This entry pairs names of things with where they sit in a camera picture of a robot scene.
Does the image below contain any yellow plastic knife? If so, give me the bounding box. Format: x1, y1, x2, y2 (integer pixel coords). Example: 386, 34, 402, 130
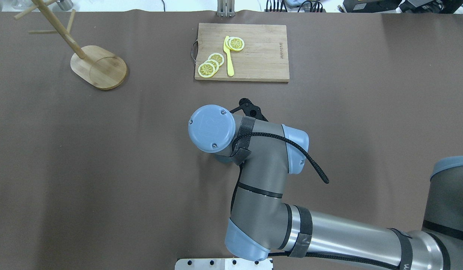
223, 36, 235, 77

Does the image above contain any lemon slice under knife tip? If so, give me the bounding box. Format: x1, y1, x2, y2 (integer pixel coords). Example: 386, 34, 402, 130
225, 36, 245, 51

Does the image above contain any lower lemon slice of row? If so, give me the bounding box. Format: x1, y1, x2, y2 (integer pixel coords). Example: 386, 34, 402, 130
197, 61, 216, 78

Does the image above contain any small metal weight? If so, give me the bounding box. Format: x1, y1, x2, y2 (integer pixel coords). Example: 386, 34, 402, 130
57, 0, 74, 11

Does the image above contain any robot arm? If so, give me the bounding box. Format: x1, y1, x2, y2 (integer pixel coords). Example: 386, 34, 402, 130
188, 105, 463, 270

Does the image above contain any middle lemon slice of row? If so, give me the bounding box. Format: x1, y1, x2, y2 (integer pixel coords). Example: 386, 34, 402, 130
205, 59, 220, 72

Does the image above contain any brown table mat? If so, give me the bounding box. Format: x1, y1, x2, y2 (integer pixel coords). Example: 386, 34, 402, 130
0, 10, 463, 270

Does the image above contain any lemon slice of row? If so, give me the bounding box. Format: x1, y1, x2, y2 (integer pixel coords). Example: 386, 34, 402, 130
205, 59, 220, 72
197, 61, 216, 78
208, 53, 225, 67

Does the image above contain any upper lemon slice of row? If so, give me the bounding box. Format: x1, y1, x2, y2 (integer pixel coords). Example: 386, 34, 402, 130
208, 53, 225, 67

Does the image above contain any wooden cutting board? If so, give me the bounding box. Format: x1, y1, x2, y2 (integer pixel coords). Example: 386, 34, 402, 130
194, 23, 290, 83

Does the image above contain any wooden cup storage rack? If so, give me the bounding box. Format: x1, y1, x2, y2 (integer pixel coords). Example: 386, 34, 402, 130
14, 0, 128, 90

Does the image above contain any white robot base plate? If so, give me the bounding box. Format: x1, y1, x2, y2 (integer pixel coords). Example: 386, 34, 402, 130
175, 258, 274, 270

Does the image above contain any aluminium frame post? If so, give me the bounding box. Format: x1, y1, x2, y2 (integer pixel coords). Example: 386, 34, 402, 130
217, 0, 236, 18

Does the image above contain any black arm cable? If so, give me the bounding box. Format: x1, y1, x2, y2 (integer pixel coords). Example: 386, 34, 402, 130
230, 131, 330, 270

